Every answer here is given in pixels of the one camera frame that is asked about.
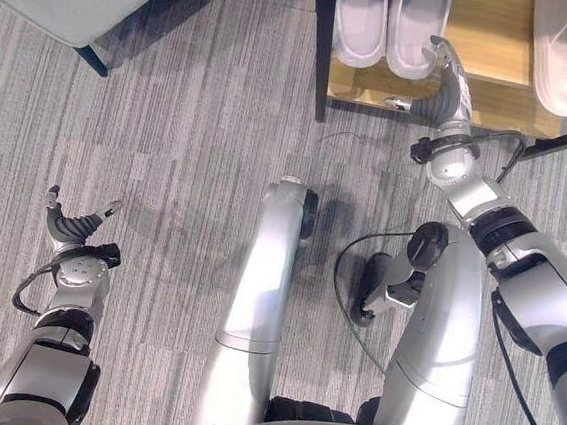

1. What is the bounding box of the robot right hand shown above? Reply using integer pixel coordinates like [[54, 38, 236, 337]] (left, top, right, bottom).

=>
[[382, 30, 480, 130]]

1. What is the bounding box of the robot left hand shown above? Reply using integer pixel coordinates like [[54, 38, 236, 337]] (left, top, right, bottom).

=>
[[41, 184, 125, 260]]

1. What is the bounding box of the lavender slipper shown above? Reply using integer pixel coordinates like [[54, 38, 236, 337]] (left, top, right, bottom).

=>
[[329, 0, 390, 70], [380, 0, 454, 84]]

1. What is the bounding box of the silver robot left leg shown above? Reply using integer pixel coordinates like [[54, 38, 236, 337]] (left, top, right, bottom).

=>
[[191, 168, 322, 425]]

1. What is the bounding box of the wooden shoe rack black frame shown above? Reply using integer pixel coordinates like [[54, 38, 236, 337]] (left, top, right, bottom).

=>
[[301, 0, 567, 166]]

